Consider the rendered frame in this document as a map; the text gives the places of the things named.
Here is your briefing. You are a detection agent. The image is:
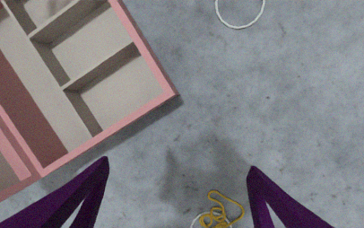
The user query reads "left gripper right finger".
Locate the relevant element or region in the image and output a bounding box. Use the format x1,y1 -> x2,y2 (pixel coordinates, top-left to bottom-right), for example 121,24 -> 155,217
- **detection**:
246,166 -> 334,228

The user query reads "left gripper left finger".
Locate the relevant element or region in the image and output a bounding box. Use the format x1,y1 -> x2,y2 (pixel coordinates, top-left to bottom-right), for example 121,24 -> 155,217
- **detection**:
0,156 -> 109,228

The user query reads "pink jewelry box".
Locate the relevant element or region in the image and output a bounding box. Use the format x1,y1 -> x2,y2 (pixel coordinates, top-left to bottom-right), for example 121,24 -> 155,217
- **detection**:
0,0 -> 179,202

